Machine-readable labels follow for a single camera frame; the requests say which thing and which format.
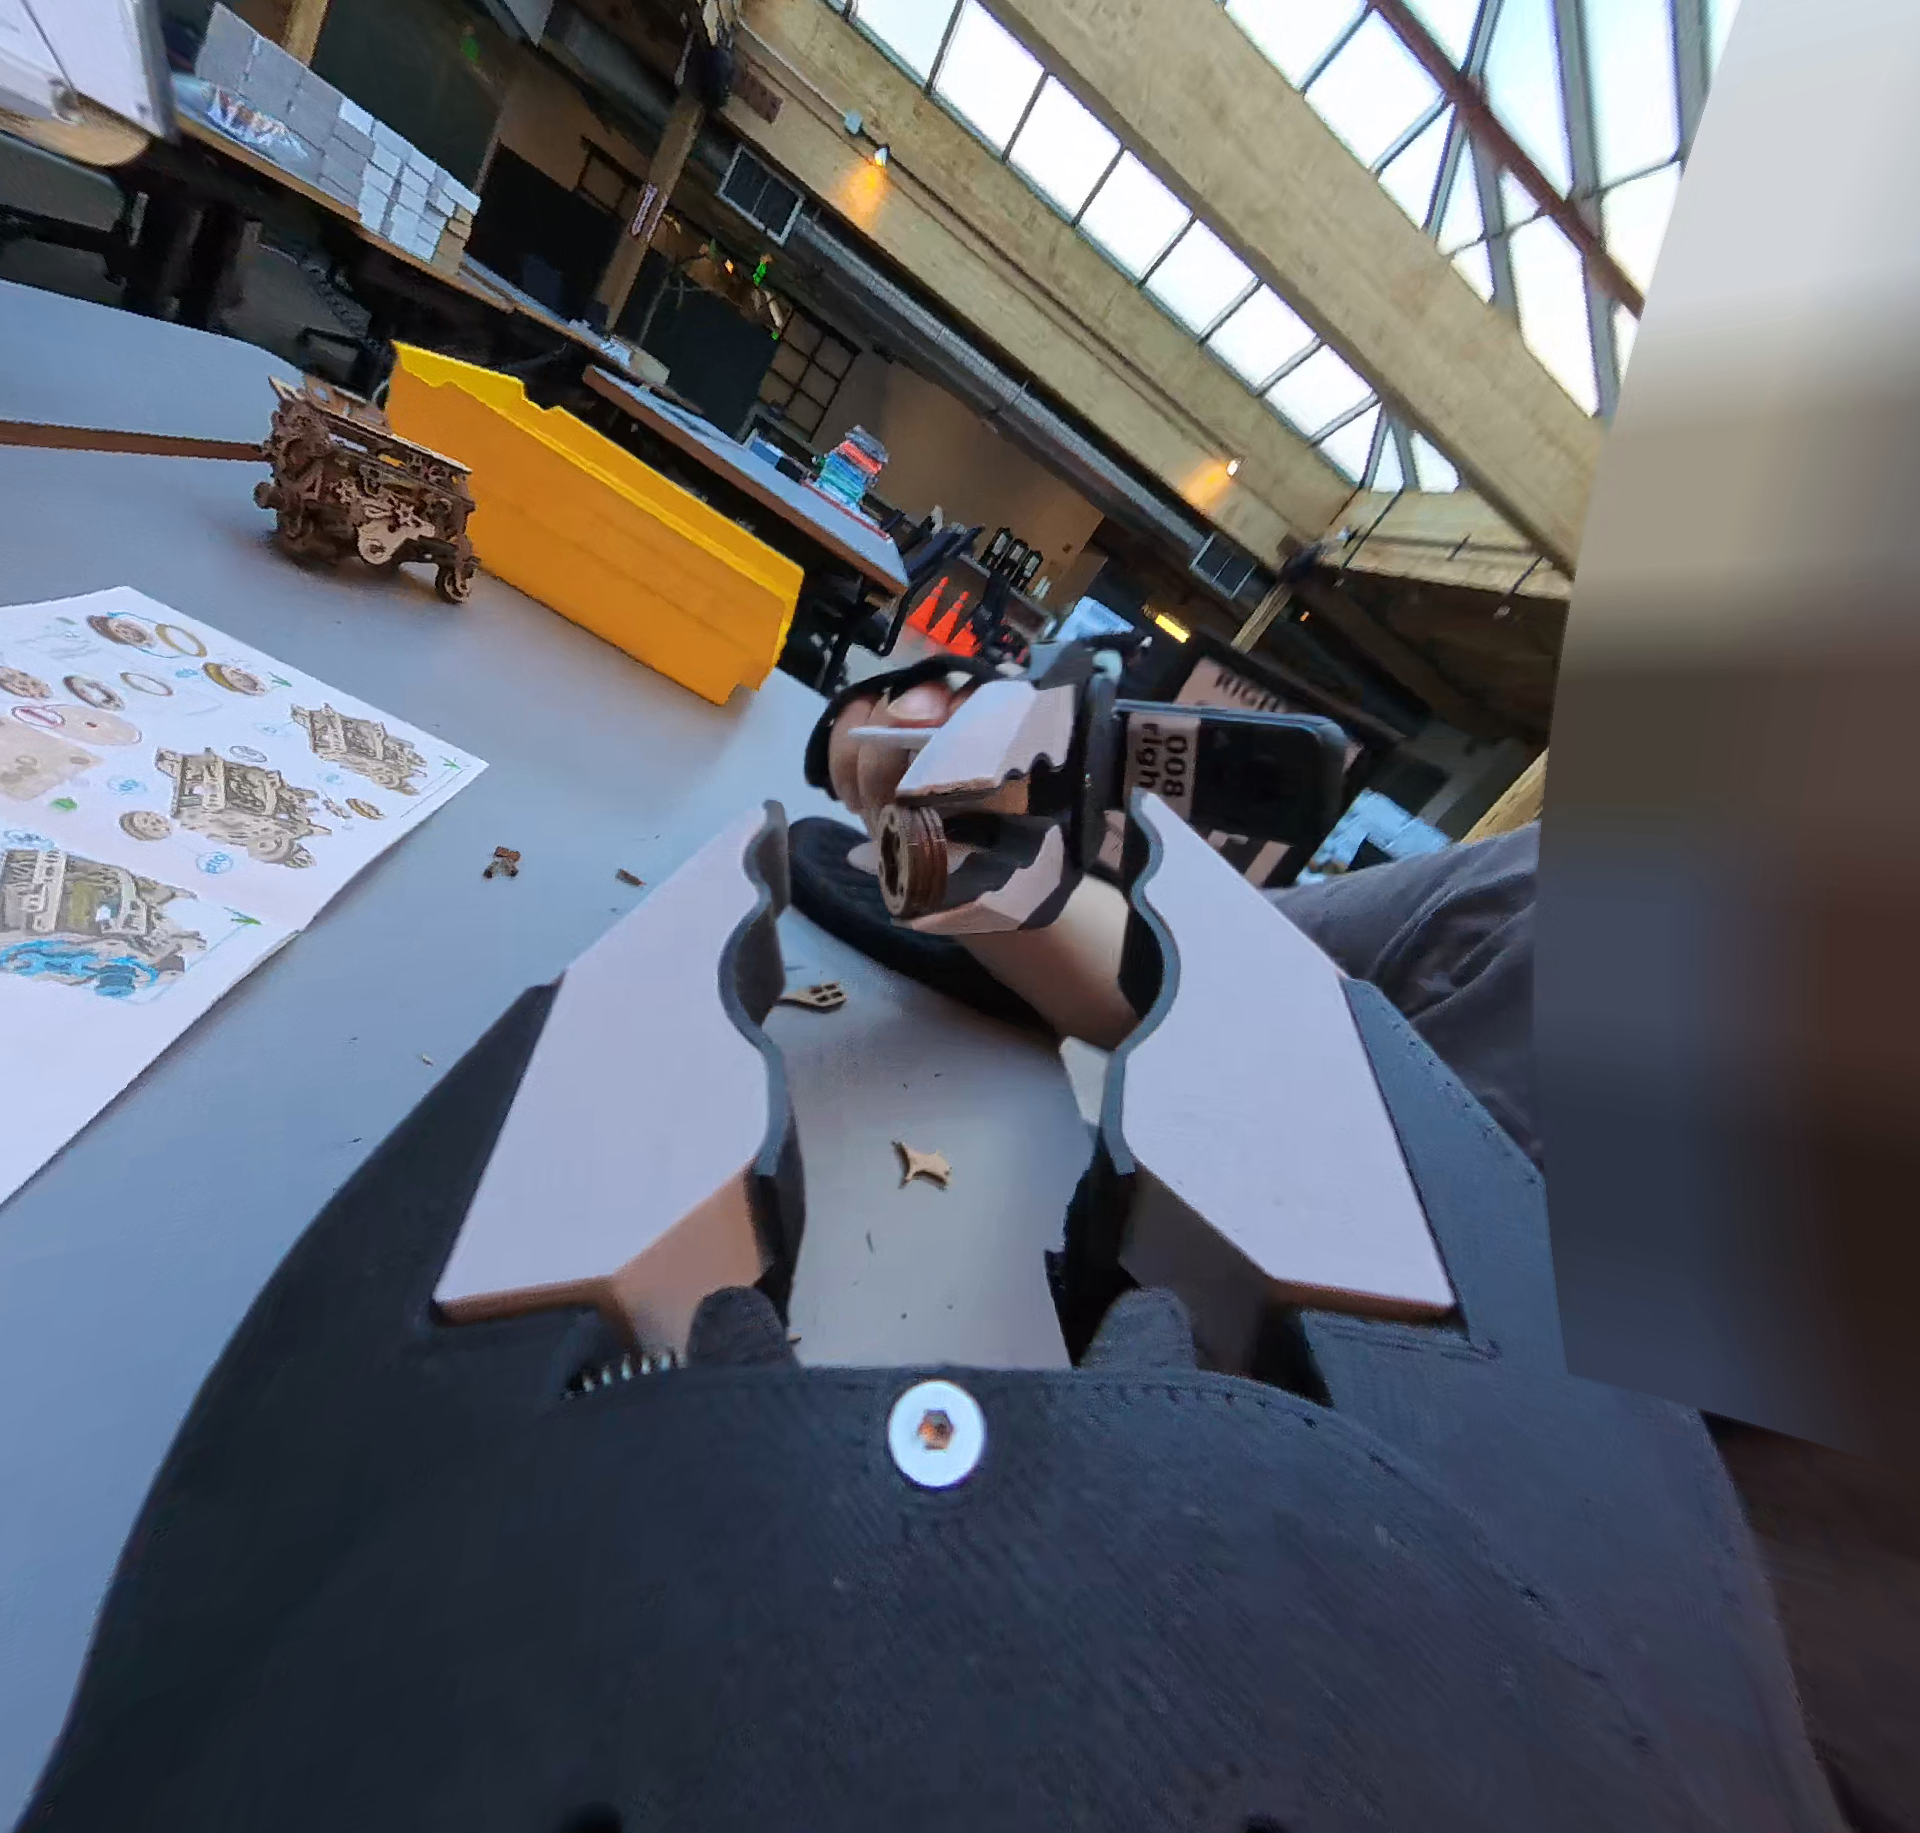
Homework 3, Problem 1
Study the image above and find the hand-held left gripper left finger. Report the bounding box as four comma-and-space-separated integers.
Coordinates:
431, 799, 809, 1363

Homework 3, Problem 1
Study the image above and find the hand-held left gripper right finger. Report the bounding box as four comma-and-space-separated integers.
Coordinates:
1062, 794, 1460, 1368

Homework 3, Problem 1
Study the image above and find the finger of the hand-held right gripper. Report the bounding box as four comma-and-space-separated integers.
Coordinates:
900, 813, 1094, 940
897, 682, 1091, 805

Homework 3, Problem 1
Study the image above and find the round wooden wheel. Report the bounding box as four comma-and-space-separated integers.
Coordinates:
876, 802, 956, 917

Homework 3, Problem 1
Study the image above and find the person's right forearm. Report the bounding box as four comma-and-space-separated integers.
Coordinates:
946, 871, 1168, 1048

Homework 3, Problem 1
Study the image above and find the person's right hand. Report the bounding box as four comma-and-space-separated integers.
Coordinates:
813, 669, 994, 878

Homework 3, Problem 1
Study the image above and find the black wrist rest pad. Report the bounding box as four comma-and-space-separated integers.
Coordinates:
783, 813, 1086, 1031

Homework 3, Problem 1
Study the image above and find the person's trousers leg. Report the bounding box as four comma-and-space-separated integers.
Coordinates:
1277, 820, 1551, 1167

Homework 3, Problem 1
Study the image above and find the grey background work table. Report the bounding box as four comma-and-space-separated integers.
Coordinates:
582, 363, 912, 598

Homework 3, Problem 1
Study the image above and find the illustrated instruction booklet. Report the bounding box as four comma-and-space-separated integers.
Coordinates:
0, 586, 491, 1206

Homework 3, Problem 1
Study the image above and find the yellow plastic bin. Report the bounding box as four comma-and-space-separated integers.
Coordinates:
382, 340, 809, 707

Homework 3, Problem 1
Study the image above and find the assembled wooden model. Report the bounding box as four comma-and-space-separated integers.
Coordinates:
252, 374, 483, 604

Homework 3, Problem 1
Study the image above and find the stack of white boxes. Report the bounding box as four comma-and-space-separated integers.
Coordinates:
191, 0, 486, 271

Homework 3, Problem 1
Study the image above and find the long wooden work table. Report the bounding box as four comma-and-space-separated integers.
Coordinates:
0, 106, 520, 326

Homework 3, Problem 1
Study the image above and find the white instruction sign board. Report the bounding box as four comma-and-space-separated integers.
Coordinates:
0, 0, 175, 140

